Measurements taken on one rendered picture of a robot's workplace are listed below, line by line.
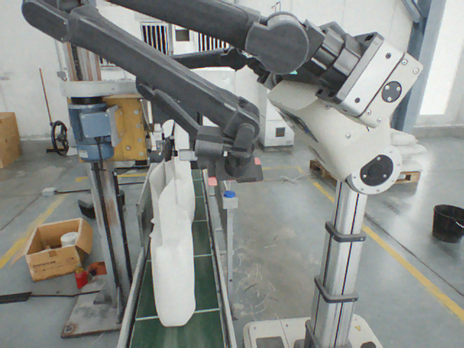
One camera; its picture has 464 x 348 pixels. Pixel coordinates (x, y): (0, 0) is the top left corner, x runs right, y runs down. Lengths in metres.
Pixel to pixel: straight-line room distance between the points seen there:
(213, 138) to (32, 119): 5.66
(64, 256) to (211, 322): 1.39
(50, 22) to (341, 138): 0.60
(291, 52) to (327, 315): 0.98
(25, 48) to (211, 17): 5.60
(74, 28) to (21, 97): 5.60
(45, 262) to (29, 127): 4.01
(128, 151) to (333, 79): 1.17
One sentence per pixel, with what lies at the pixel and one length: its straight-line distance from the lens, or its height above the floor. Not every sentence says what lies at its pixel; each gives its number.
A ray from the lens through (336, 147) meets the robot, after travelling 0.72.
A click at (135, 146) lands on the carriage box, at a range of 1.50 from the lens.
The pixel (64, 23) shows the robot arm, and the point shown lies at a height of 1.54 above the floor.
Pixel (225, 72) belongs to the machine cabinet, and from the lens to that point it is 4.18.
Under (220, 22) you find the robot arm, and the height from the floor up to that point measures 1.54.
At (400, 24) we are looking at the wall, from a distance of 6.85.
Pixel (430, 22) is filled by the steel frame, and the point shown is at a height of 2.20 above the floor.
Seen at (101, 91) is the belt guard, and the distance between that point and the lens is 1.29.
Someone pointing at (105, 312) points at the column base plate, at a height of 0.02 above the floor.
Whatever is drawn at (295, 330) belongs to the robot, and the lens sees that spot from 1.61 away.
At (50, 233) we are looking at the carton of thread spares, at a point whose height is 0.15.
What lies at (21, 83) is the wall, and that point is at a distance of 6.11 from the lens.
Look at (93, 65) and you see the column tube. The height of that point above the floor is 1.48.
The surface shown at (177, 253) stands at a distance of 1.17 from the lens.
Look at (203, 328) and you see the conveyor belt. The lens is 1.44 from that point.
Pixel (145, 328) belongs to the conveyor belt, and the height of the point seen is 0.38.
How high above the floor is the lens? 1.48
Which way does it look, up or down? 21 degrees down
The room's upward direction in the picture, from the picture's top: straight up
